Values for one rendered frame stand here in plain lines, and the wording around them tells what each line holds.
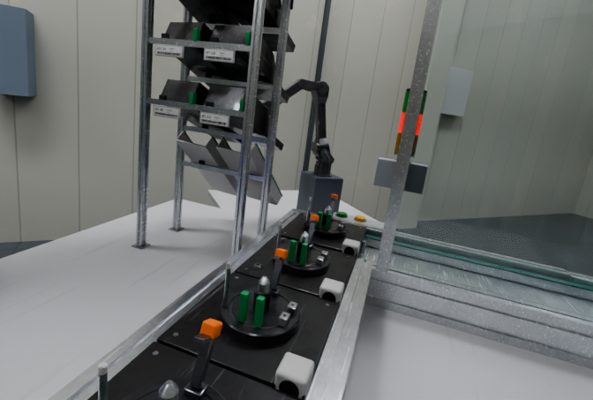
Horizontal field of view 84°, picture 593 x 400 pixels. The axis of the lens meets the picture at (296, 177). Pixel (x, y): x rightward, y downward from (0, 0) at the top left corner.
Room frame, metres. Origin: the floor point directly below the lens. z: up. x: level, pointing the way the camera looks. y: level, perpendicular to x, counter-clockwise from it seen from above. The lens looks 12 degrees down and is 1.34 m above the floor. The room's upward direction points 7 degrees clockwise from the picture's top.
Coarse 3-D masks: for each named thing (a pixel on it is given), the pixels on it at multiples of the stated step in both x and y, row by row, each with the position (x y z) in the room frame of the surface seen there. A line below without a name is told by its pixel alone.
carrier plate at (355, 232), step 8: (296, 216) 1.10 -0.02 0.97; (304, 216) 1.11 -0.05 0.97; (288, 224) 1.01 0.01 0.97; (296, 224) 1.02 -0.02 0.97; (352, 224) 1.09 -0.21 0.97; (288, 232) 0.94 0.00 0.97; (296, 232) 0.95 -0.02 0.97; (352, 232) 1.01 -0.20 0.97; (360, 232) 1.02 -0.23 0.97; (296, 240) 0.90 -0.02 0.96; (312, 240) 0.90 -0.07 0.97; (320, 240) 0.91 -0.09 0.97; (328, 240) 0.92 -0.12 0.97; (336, 240) 0.93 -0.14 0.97; (360, 240) 0.95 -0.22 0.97; (328, 248) 0.87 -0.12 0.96; (336, 248) 0.87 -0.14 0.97
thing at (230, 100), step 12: (216, 96) 0.95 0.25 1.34; (228, 96) 0.94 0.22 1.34; (240, 96) 0.92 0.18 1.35; (228, 108) 0.92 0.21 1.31; (264, 108) 1.00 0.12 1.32; (240, 120) 0.95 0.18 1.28; (264, 120) 1.01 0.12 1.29; (240, 132) 1.08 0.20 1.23; (252, 132) 1.03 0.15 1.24; (264, 132) 1.02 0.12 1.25; (252, 144) 1.16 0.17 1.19; (264, 144) 1.11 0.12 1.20; (276, 144) 1.09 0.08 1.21
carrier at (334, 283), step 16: (272, 240) 0.87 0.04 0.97; (288, 240) 0.88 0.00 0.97; (304, 240) 0.75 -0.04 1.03; (256, 256) 0.76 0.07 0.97; (272, 256) 0.77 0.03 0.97; (288, 256) 0.74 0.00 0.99; (304, 256) 0.70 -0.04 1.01; (320, 256) 0.73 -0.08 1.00; (336, 256) 0.82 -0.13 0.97; (352, 256) 0.83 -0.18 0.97; (240, 272) 0.67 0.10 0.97; (256, 272) 0.68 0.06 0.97; (272, 272) 0.69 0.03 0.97; (288, 272) 0.69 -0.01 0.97; (304, 272) 0.69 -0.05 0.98; (320, 272) 0.70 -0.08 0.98; (336, 272) 0.73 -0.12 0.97; (304, 288) 0.64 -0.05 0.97; (320, 288) 0.62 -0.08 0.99; (336, 288) 0.62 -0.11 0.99
